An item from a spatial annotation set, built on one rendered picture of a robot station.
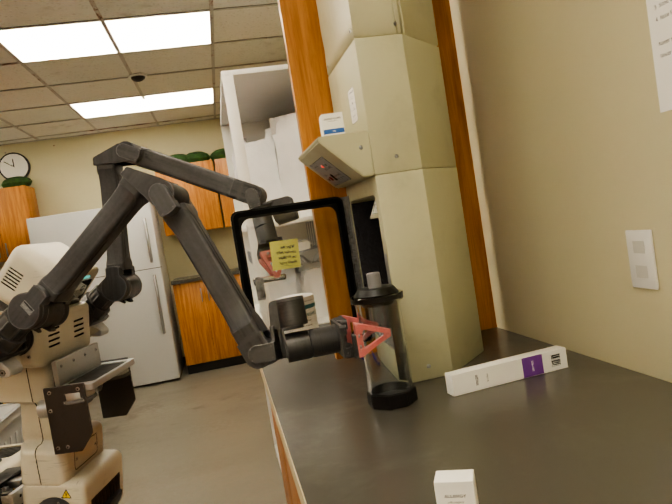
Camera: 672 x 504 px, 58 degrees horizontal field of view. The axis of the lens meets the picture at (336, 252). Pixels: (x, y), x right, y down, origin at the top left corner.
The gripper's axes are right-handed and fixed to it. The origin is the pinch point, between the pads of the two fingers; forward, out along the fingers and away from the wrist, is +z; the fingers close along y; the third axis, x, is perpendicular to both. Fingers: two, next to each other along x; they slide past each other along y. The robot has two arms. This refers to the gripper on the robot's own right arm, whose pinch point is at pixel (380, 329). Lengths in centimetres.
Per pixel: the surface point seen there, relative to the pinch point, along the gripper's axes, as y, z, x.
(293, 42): 47, 0, -73
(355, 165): 10.0, 2.8, -34.5
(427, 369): 10.1, 11.7, 13.0
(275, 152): 148, 1, -57
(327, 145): 9.9, -2.7, -39.6
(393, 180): 10.0, 10.7, -30.0
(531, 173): 21, 50, -27
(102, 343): 497, -158, 58
